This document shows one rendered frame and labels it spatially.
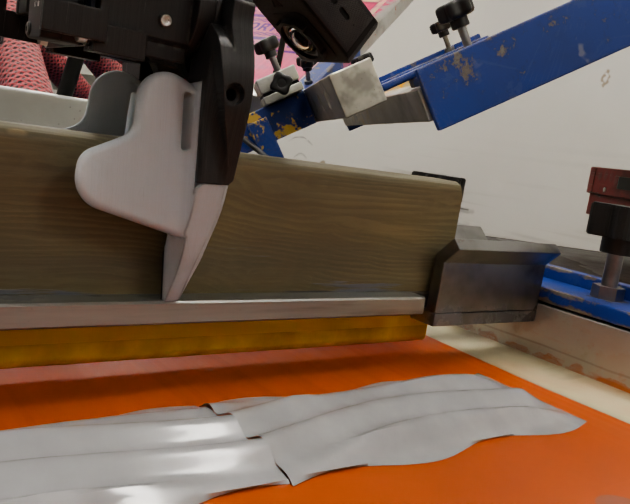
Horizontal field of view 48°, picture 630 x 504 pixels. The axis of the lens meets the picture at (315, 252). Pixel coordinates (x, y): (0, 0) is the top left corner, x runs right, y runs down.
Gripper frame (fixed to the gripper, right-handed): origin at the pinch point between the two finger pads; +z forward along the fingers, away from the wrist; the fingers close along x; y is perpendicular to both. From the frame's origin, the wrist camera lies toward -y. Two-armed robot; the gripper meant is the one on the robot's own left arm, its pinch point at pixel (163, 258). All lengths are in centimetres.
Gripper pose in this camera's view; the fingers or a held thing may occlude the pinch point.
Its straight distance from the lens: 33.1
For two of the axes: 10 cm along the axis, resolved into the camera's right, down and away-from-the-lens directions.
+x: 5.9, 2.1, -7.8
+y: -7.9, -0.3, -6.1
